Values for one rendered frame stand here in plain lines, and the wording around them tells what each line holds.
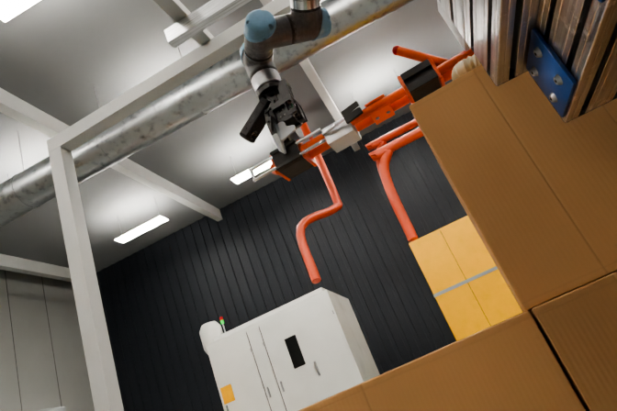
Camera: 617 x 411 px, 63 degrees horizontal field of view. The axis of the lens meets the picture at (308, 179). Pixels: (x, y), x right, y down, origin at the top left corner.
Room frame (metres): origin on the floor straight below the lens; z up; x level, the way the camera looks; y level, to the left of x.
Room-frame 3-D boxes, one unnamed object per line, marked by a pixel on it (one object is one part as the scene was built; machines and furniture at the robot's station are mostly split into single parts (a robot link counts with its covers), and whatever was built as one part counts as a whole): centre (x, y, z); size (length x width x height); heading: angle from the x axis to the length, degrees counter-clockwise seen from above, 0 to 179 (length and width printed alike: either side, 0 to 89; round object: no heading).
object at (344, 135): (1.06, -0.11, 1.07); 0.07 x 0.07 x 0.04; 76
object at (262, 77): (1.09, 0.00, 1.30); 0.08 x 0.08 x 0.05
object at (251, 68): (1.08, 0.00, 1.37); 0.09 x 0.08 x 0.11; 17
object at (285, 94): (1.08, -0.01, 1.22); 0.09 x 0.08 x 0.12; 76
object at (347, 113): (1.03, -0.02, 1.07); 0.31 x 0.03 x 0.05; 76
